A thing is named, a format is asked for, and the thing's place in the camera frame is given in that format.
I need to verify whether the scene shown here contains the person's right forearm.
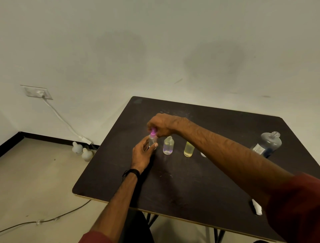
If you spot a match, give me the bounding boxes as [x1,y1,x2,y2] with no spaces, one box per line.
[175,117,294,208]

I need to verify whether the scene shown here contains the large clear plastic bottle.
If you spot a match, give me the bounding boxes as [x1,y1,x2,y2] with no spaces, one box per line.
[251,131,282,159]

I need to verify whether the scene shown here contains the white plastic floor object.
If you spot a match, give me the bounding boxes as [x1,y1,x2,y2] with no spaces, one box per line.
[72,142,93,162]

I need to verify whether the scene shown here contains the person's left forearm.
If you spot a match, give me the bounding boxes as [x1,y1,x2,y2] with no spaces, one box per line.
[90,174,138,242]

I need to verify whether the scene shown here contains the white power cable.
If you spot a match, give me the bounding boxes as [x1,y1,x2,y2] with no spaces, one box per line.
[42,97,84,140]

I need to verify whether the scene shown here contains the person's right hand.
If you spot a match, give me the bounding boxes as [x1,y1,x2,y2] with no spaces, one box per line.
[147,113,185,138]

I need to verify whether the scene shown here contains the small yellow bottle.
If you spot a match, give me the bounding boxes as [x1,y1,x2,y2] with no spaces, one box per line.
[184,141,195,158]

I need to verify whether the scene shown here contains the black wristband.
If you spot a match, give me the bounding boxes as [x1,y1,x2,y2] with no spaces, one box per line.
[122,169,141,180]

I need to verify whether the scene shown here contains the grey floor cable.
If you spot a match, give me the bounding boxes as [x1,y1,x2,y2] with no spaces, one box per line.
[0,199,92,233]

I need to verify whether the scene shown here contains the person's left hand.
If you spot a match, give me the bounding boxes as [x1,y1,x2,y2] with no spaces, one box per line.
[130,135,159,175]

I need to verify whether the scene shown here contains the black table leg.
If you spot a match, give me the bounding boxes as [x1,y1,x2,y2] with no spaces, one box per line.
[214,228,225,243]
[146,213,159,227]

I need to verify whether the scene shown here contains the white spray cap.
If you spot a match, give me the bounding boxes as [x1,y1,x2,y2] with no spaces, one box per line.
[251,199,263,216]

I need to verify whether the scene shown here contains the small purple-tinted bottle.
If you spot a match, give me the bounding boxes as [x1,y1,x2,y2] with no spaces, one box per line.
[163,136,175,156]

